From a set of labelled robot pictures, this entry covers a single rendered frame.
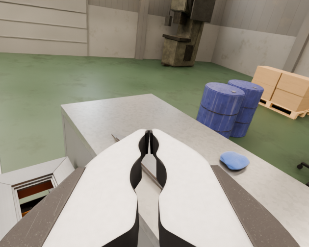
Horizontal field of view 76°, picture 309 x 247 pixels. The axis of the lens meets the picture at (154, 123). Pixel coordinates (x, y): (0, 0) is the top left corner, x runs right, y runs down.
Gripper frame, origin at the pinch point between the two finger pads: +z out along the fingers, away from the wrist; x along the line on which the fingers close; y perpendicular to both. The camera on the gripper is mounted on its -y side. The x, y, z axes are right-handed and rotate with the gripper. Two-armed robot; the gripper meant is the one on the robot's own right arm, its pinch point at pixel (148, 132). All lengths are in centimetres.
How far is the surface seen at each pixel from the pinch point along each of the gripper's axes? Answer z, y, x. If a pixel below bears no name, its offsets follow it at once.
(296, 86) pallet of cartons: 387, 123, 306
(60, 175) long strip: 57, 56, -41
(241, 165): 47, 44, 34
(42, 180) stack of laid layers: 55, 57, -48
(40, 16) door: 668, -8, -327
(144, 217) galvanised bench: 24.0, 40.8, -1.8
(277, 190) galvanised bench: 38, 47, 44
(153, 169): 41, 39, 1
